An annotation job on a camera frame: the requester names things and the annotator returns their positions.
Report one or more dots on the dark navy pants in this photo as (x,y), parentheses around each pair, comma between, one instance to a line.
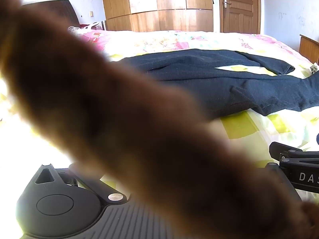
(229,82)

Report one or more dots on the wooden bedroom door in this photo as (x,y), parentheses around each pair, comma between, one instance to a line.
(240,16)

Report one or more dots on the floral checkered bed sheet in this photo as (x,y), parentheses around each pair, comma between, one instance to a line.
(22,145)

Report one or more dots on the wooden side cabinet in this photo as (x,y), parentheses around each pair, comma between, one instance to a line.
(309,48)

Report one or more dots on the wooden wardrobe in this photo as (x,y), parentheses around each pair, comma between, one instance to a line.
(158,15)

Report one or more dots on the dark wooden headboard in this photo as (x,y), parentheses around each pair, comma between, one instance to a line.
(62,8)

